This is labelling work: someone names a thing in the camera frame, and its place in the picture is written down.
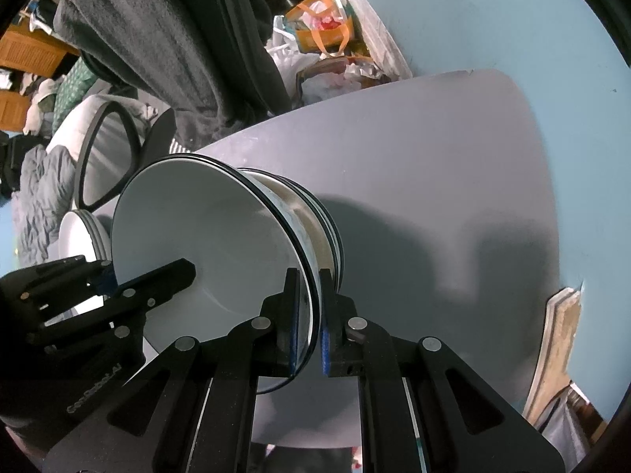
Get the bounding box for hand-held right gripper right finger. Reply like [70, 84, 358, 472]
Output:
[319, 268, 567, 473]

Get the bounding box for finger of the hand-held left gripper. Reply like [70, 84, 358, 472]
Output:
[27, 257, 197, 346]
[20, 255, 117, 312]

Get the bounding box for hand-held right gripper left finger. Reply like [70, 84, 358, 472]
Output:
[43, 267, 302, 473]

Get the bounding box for white black-rimmed bowl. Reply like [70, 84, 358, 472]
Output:
[296, 184, 344, 292]
[111, 155, 323, 396]
[266, 172, 332, 287]

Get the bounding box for grey comforter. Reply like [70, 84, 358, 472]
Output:
[17, 145, 77, 262]

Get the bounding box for black clothing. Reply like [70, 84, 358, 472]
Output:
[0, 135, 50, 198]

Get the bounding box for pile of white clothes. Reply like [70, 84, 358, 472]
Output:
[22, 76, 60, 134]

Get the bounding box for cardboard sheets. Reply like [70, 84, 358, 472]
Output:
[523, 286, 609, 449]

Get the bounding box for orange wooden furniture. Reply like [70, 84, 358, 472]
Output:
[0, 27, 82, 131]

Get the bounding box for grey fleece robe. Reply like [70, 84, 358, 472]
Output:
[52, 0, 277, 155]

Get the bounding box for white plastic bag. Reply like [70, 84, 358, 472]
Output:
[266, 30, 321, 109]

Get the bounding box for orange-strapped shopping bag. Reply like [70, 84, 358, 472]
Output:
[273, 0, 368, 57]

